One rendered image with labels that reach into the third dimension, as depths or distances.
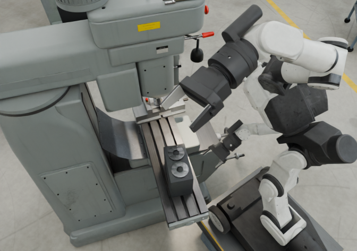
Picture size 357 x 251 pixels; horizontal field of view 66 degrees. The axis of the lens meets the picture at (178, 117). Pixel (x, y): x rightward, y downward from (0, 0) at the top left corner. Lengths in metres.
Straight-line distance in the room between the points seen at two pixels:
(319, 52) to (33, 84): 1.06
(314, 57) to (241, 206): 1.43
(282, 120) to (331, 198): 1.83
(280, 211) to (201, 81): 1.36
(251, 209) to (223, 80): 1.55
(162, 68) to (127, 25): 0.30
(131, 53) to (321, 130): 0.85
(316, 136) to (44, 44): 1.14
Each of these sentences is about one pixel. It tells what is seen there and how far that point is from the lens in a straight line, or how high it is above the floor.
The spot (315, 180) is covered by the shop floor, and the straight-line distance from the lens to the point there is 2.99.
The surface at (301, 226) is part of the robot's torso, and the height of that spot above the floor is 0.73.
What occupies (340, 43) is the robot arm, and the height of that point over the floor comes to 1.99.
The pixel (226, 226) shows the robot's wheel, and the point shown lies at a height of 0.56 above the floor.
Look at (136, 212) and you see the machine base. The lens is 2.38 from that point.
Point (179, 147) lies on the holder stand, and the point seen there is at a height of 1.16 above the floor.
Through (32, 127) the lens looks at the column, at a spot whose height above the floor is 1.44.
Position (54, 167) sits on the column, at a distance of 1.66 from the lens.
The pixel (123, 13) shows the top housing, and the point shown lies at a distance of 1.09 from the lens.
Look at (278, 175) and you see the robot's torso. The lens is 1.55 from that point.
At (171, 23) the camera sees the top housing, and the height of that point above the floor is 1.81.
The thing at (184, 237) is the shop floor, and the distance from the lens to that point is 2.51.
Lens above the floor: 2.42
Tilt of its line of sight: 52 degrees down
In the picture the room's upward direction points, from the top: straight up
